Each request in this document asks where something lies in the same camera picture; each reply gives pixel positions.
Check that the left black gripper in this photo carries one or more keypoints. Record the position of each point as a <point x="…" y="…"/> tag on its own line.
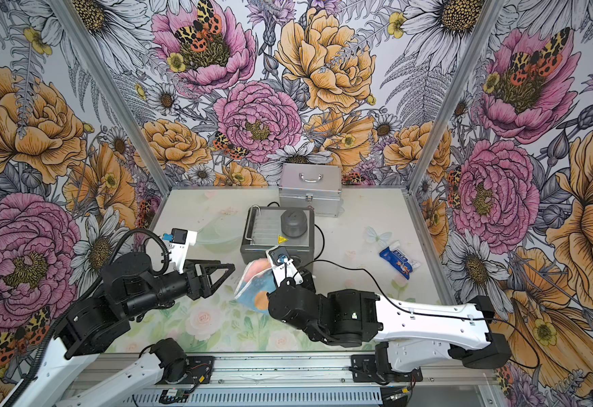
<point x="206" y="290"/>

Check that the blue patterned cloth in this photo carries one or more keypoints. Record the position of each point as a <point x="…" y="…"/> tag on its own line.
<point x="255" y="285"/>

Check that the grey coffee machine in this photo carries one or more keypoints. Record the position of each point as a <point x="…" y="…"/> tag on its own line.
<point x="291" y="227"/>

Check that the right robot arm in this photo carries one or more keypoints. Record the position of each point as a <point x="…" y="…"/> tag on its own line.
<point x="407" y="335"/>

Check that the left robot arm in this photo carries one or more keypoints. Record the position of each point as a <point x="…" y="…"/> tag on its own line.
<point x="127" y="289"/>

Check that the silver aluminium case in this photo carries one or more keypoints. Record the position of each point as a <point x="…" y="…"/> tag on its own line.
<point x="313" y="186"/>

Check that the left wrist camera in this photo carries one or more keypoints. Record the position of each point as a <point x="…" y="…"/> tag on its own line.
<point x="178" y="242"/>

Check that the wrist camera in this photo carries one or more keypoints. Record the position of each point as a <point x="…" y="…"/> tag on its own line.
<point x="282" y="266"/>
<point x="178" y="242"/>

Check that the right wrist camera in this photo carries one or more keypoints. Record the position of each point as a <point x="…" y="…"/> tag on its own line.
<point x="282" y="266"/>

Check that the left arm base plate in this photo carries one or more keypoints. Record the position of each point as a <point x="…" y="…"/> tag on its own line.
<point x="190" y="370"/>

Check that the aluminium front rail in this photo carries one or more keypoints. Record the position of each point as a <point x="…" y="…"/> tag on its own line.
<point x="318" y="379"/>

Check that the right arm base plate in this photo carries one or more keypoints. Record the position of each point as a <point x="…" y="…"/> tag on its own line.
<point x="375" y="368"/>

